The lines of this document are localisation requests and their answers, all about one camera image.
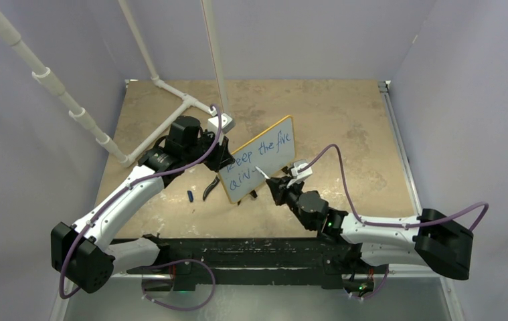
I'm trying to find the black handled pliers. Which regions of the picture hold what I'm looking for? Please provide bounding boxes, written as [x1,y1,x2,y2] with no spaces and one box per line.
[202,176,220,201]

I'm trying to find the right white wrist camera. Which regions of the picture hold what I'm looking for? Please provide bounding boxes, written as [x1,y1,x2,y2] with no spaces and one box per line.
[286,160,313,188]

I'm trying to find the yellow framed whiteboard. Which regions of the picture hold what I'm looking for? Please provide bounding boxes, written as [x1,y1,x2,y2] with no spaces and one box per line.
[219,115,297,204]

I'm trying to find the white marker pen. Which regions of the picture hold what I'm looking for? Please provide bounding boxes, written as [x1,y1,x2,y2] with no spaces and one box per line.
[255,166,270,180]

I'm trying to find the blue marker cap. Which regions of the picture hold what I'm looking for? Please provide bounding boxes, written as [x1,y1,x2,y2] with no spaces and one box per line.
[187,191,194,203]

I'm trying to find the right aluminium side rail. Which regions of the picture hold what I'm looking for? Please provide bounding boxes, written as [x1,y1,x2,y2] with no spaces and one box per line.
[377,81,422,214]

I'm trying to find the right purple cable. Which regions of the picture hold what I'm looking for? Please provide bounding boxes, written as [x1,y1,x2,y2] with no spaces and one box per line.
[298,143,490,233]

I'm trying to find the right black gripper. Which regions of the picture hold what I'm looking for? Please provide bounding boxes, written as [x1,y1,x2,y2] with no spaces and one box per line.
[268,175,313,230]

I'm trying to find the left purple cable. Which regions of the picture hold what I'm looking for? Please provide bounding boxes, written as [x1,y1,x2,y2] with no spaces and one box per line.
[59,105,224,300]

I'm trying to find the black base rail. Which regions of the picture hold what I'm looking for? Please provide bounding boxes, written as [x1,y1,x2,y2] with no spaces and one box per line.
[128,237,387,291]

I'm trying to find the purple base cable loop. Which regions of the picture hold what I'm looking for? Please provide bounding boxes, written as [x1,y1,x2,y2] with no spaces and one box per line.
[141,257,218,312]

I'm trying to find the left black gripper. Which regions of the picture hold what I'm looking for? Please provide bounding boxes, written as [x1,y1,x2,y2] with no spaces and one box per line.
[183,128,234,173]

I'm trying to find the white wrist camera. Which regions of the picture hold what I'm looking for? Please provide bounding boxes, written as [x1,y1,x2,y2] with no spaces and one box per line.
[207,112,236,145]
[286,160,313,188]

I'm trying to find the white pvc pipe frame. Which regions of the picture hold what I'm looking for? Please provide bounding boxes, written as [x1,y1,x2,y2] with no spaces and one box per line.
[0,0,233,169]

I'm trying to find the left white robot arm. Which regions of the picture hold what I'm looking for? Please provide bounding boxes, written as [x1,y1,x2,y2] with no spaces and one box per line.
[50,113,235,299]

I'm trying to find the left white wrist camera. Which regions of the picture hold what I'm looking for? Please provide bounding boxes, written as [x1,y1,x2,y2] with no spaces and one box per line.
[207,112,236,145]

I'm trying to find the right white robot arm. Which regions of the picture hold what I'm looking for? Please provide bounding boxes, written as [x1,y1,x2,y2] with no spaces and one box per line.
[265,177,473,280]

